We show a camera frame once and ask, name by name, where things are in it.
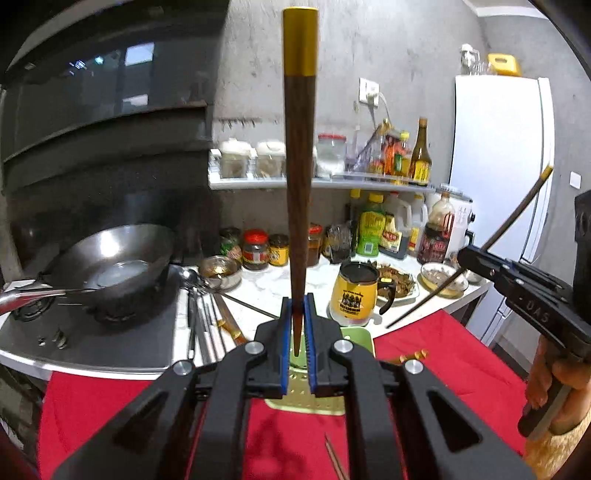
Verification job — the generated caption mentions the thin metal skewer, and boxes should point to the thin metal skewer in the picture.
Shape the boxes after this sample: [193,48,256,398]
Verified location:
[222,292,281,320]

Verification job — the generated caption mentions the white wall socket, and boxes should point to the white wall socket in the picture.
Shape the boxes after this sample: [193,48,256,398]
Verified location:
[359,78,382,109]

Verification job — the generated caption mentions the black wok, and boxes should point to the black wok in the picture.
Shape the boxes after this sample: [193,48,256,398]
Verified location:
[0,223,177,324]

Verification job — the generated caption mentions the white plastic jug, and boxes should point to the white plastic jug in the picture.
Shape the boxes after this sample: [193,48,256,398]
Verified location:
[409,194,428,252]

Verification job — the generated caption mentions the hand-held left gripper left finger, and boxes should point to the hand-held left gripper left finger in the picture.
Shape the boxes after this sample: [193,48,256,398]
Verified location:
[53,296,293,480]

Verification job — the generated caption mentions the white refrigerator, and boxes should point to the white refrigerator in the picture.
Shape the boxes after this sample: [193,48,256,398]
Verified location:
[449,74,556,344]

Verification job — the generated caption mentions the gold-capped wooden chopstick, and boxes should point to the gold-capped wooden chopstick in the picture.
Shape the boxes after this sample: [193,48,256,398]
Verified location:
[385,165,555,329]
[283,7,319,358]

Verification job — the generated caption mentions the orange sauce bottle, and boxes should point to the orange sauce bottle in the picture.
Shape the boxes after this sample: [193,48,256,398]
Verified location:
[382,134,400,175]

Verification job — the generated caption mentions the yellow steel mug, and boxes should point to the yellow steel mug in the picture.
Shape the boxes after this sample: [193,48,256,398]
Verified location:
[329,261,397,326]

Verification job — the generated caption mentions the green squeeze bottle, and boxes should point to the green squeeze bottle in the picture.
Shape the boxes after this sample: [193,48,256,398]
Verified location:
[358,194,386,257]

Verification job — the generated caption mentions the white wall shelf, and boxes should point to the white wall shelf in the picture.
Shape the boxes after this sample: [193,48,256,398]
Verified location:
[208,173,437,195]

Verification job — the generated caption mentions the white lid spice jar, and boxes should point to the white lid spice jar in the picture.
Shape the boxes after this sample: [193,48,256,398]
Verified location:
[219,138,253,179]
[255,141,287,179]

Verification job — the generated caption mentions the green plastic utensil holder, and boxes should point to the green plastic utensil holder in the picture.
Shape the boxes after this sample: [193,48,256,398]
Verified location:
[264,325,376,415]

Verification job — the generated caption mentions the plate of food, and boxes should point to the plate of food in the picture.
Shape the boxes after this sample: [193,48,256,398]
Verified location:
[376,263,421,303]

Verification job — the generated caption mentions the red tablecloth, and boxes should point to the red tablecloth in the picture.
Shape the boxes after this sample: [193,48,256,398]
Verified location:
[37,309,529,480]

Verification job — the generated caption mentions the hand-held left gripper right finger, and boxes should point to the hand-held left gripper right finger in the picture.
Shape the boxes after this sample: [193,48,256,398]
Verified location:
[305,293,536,480]

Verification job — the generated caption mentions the yellow rimmed bowl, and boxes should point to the yellow rimmed bowl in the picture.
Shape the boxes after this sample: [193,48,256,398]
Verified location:
[418,262,469,297]

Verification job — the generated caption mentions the yellow box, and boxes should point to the yellow box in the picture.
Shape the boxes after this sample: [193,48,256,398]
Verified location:
[487,53,522,77]

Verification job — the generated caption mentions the wooden handled knife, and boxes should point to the wooden handled knife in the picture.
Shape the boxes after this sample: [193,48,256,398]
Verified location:
[213,293,249,346]

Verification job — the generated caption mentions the red lid dark jar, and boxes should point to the red lid dark jar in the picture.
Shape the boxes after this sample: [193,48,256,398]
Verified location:
[242,230,271,271]

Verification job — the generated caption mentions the dark liquid jug red label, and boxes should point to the dark liquid jug red label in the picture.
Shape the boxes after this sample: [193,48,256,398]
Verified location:
[379,191,411,259]

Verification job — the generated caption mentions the clear glass jar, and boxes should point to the clear glass jar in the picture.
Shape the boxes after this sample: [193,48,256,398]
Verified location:
[323,224,354,264]

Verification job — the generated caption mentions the steel bowl with sauce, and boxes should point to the steel bowl with sauce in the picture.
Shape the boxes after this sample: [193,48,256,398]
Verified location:
[198,255,243,291]

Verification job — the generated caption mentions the brown bottle yellow label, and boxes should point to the brown bottle yellow label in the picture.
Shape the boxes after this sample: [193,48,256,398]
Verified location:
[409,117,433,186]

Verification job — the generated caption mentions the red lid orange jar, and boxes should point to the red lid orange jar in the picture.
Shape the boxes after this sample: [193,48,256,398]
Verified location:
[307,224,324,267]

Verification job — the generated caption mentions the black range hood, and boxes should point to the black range hood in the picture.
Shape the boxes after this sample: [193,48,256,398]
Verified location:
[0,28,215,199]

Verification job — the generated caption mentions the yellow label sauce jar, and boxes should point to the yellow label sauce jar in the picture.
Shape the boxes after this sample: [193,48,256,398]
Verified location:
[269,234,290,267]

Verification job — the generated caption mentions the person's right hand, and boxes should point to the person's right hand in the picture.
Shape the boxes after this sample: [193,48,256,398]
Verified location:
[525,332,591,435]

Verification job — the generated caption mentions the gas stove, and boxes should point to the gas stove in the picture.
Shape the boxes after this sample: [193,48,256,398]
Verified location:
[0,263,190,372]

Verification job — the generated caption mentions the steel ladle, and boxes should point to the steel ladle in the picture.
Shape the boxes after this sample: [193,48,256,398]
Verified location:
[178,267,204,361]

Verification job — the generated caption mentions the white kitchen appliance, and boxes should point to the white kitchen appliance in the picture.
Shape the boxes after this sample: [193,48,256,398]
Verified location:
[436,184,476,250]

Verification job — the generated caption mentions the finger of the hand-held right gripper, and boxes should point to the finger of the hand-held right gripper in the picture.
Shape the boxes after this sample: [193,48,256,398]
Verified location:
[457,247,514,280]
[492,272,525,301]

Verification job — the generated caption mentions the yellow cap sauce bottle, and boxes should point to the yellow cap sauce bottle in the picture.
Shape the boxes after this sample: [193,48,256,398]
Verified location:
[394,131,413,177]

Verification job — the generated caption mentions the red lid clear jar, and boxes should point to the red lid clear jar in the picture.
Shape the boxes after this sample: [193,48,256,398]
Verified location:
[316,134,347,178]

